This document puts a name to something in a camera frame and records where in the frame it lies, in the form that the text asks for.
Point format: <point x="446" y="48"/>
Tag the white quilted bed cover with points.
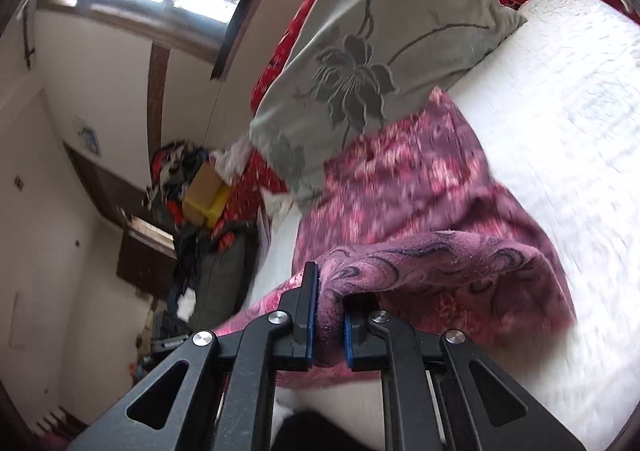
<point x="550" y="131"/>

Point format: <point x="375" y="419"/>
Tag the yellow box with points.
<point x="215" y="208"/>

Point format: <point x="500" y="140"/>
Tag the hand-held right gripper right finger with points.
<point x="348" y="331"/>

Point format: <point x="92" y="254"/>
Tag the grey floral pillow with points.
<point x="380" y="31"/>

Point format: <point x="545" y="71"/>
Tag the white plastic bag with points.
<point x="235" y="156"/>

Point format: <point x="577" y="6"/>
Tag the brown cardboard box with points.
<point x="205" y="186"/>

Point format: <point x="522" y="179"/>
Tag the purple floral fleece garment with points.
<point x="400" y="181"/>

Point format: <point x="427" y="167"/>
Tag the dark wooden cabinet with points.
<point x="145" y="256"/>

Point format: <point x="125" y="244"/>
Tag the small wall sticker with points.
<point x="89" y="136"/>

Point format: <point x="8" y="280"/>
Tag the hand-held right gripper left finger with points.
<point x="311" y="321"/>

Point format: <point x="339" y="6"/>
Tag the brown wooden wall beam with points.
<point x="157" y="96"/>

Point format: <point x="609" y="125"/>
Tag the dark green puffer jacket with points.
<point x="220" y="276"/>

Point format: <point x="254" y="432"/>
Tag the pile of mixed clothes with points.
<point x="172" y="166"/>

